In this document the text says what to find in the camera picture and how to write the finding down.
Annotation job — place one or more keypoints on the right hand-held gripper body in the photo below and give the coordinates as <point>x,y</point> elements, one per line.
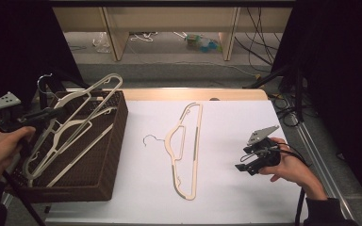
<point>264,149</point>

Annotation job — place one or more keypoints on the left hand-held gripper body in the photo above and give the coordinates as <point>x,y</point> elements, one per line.
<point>3,102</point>

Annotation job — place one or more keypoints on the beige plastic clothes hanger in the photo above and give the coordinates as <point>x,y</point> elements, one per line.
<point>81,154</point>
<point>196,150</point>
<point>81,93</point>

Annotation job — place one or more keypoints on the brown woven basket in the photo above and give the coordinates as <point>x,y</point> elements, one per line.
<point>106,157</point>

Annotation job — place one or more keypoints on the person's right hand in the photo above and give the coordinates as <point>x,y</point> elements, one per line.
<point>292,169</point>

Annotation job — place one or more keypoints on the person's left hand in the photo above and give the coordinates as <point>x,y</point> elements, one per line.
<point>0,150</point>

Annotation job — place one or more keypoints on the black tripod stand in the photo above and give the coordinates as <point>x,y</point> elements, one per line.
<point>44,97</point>
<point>298,91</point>

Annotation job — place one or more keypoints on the white table mat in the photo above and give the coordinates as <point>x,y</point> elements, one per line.
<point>232,125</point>

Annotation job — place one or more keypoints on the black curtain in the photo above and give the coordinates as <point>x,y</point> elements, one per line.
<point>9,47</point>
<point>342,78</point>

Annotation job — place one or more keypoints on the clear plastic bag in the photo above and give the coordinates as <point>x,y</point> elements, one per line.
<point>102,42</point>

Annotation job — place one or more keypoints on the colourful plastic bag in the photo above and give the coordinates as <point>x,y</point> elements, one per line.
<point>202,44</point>

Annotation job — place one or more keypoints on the beige wooden shelf unit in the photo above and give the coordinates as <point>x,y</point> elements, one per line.
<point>169,19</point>

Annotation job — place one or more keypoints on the metal floor rail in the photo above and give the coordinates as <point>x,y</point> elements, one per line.
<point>323,169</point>
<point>8,199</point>

